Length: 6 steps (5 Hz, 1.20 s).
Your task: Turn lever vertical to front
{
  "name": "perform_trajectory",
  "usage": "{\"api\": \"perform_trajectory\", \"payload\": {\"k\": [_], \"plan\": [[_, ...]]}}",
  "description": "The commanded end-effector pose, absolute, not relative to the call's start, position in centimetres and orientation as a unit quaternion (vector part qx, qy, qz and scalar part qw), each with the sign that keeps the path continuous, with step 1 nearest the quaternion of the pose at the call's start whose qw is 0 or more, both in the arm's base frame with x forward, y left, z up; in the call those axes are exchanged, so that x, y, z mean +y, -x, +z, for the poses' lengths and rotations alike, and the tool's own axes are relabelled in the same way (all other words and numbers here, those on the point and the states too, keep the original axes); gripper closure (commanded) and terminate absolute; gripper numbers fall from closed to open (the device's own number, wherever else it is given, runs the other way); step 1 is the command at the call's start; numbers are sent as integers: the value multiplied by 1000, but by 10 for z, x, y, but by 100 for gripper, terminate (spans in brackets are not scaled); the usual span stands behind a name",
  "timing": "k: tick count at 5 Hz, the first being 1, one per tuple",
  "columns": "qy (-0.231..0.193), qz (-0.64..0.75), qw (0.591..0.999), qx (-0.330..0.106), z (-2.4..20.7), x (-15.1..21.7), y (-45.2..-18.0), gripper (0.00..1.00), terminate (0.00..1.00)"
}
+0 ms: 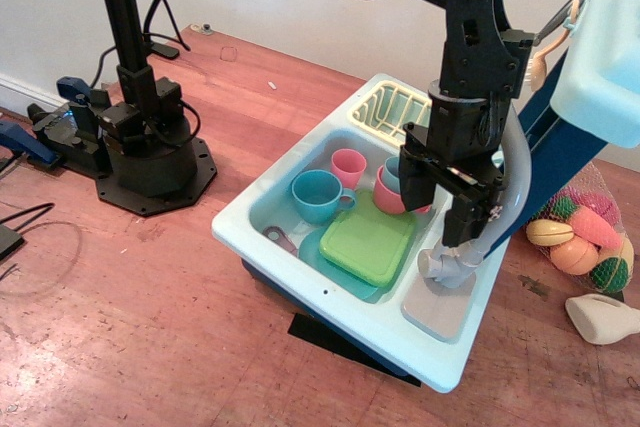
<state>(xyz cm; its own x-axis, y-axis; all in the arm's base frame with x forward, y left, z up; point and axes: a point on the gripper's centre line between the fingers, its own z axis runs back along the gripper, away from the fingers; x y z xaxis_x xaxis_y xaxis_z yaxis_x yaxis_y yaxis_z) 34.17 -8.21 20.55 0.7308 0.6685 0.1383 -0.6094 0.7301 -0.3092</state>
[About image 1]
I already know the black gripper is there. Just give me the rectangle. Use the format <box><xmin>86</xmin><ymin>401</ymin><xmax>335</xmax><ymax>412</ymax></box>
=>
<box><xmin>399</xmin><ymin>80</ymin><xmax>512</xmax><ymax>247</ymax></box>

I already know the grey toy faucet lever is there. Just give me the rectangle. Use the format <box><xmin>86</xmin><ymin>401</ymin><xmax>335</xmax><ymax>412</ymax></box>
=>
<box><xmin>417</xmin><ymin>109</ymin><xmax>531</xmax><ymax>288</ymax></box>

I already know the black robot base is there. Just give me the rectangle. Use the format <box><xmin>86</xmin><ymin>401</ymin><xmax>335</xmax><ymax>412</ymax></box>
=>
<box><xmin>27</xmin><ymin>66</ymin><xmax>217</xmax><ymax>217</ymax></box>

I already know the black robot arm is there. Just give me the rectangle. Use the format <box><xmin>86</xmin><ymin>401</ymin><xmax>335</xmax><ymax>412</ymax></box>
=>
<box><xmin>399</xmin><ymin>0</ymin><xmax>534</xmax><ymax>247</ymax></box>

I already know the black vertical pole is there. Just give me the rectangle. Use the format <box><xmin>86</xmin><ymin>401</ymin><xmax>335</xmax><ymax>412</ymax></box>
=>
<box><xmin>104</xmin><ymin>0</ymin><xmax>147</xmax><ymax>72</ymax></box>

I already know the pink toy bowl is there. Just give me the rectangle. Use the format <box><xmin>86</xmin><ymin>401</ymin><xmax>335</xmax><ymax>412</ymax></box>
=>
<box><xmin>373</xmin><ymin>166</ymin><xmax>407</xmax><ymax>215</ymax></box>

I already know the light blue toy cup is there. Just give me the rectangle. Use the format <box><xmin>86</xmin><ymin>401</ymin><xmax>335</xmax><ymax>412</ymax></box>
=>
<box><xmin>381</xmin><ymin>156</ymin><xmax>401</xmax><ymax>194</ymax></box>

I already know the green square toy plate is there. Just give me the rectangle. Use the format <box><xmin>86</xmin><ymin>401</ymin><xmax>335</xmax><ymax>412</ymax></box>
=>
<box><xmin>319</xmin><ymin>189</ymin><xmax>417</xmax><ymax>288</ymax></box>

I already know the pink toy cup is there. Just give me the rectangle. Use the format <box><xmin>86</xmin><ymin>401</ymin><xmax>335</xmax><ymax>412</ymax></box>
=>
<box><xmin>330</xmin><ymin>148</ymin><xmax>367</xmax><ymax>190</ymax></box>

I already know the cream toy dish rack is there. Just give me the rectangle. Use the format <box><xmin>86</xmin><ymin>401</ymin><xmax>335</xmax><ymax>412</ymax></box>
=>
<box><xmin>348</xmin><ymin>80</ymin><xmax>431</xmax><ymax>147</ymax></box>

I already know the light blue toy sink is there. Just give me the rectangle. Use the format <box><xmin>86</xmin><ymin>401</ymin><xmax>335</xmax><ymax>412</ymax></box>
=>
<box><xmin>212</xmin><ymin>74</ymin><xmax>505</xmax><ymax>393</ymax></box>

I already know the teal toy mug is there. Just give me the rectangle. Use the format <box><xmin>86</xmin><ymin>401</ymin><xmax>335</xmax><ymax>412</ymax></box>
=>
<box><xmin>291</xmin><ymin>169</ymin><xmax>357</xmax><ymax>225</ymax></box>

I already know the mesh bag of toy fruit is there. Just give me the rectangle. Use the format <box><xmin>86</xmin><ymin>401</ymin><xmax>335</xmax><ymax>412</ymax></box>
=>
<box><xmin>524</xmin><ymin>164</ymin><xmax>635</xmax><ymax>295</ymax></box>

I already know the teal round toy plate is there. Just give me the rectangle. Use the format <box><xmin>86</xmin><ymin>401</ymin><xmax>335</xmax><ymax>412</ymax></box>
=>
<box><xmin>298</xmin><ymin>228</ymin><xmax>378</xmax><ymax>300</ymax></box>

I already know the cream toy spoon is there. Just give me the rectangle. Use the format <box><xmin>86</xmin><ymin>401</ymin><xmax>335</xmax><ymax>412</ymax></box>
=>
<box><xmin>525</xmin><ymin>4</ymin><xmax>583</xmax><ymax>92</ymax></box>

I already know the brown toy utensil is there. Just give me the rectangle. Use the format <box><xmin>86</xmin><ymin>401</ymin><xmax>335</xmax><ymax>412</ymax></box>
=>
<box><xmin>263</xmin><ymin>226</ymin><xmax>298</xmax><ymax>256</ymax></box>

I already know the light blue toy shelf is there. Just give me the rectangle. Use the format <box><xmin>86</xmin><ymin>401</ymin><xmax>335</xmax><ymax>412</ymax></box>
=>
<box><xmin>551</xmin><ymin>0</ymin><xmax>639</xmax><ymax>148</ymax></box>

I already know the cream toy bottle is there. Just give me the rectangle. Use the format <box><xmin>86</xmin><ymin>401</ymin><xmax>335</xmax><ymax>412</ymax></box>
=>
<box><xmin>565</xmin><ymin>293</ymin><xmax>639</xmax><ymax>345</ymax></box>

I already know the grey toy ladle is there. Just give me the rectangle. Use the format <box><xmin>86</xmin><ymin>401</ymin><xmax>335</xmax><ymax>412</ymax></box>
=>
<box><xmin>533</xmin><ymin>0</ymin><xmax>585</xmax><ymax>47</ymax></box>

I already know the black flat device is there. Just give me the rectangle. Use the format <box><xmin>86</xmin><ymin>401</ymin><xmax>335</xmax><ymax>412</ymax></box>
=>
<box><xmin>0</xmin><ymin>225</ymin><xmax>25</xmax><ymax>260</ymax></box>

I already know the dark blue toy frame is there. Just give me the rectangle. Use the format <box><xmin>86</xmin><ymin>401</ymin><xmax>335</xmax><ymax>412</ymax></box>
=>
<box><xmin>491</xmin><ymin>56</ymin><xmax>606</xmax><ymax>250</ymax></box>

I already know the blue handle clamp left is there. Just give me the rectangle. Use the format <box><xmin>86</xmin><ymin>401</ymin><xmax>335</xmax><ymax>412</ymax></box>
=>
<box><xmin>1</xmin><ymin>121</ymin><xmax>62</xmax><ymax>169</ymax></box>

